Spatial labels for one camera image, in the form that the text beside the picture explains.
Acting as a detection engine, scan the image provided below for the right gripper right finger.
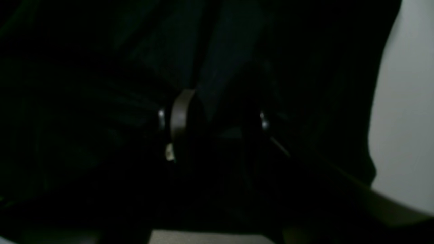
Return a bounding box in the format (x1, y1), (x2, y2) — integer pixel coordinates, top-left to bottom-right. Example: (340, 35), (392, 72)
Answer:
(241, 108), (433, 244)

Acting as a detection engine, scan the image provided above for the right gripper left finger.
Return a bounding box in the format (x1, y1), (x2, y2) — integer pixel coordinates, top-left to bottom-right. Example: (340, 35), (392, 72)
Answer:
(102, 89), (204, 244)

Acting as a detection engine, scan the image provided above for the black T-shirt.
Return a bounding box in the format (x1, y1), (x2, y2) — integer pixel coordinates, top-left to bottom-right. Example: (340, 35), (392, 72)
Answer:
(1, 0), (401, 235)

